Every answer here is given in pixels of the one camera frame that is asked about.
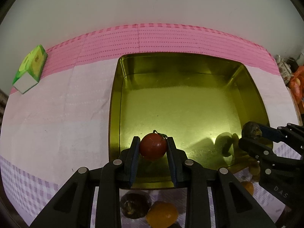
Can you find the red cherry tomato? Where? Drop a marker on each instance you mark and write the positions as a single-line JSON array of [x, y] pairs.
[[153, 147]]

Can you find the dark wrinkled round fruit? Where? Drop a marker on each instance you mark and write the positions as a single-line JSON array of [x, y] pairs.
[[135, 204], [250, 129]]

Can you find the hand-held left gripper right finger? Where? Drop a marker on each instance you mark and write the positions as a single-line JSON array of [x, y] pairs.
[[172, 166]]

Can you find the small orange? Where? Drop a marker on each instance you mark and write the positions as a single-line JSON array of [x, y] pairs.
[[161, 215], [248, 187]]

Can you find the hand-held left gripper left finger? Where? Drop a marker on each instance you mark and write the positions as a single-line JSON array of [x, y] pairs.
[[135, 161]]

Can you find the brown longan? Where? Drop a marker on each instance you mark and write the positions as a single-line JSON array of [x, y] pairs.
[[254, 172]]

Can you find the pink and purple checked tablecloth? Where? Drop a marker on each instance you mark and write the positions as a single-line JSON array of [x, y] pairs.
[[59, 111]]

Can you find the dark red tin box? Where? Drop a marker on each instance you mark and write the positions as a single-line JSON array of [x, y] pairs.
[[178, 99]]

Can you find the orange plastic bag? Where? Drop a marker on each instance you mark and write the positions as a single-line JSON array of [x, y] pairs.
[[298, 83]]

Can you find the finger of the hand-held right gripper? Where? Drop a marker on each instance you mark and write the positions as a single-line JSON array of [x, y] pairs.
[[270, 134], [251, 144]]

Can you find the green tissue box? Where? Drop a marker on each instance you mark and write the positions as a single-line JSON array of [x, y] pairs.
[[33, 61]]

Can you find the floral ceramic teapot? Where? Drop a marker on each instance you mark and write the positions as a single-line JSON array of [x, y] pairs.
[[283, 67]]

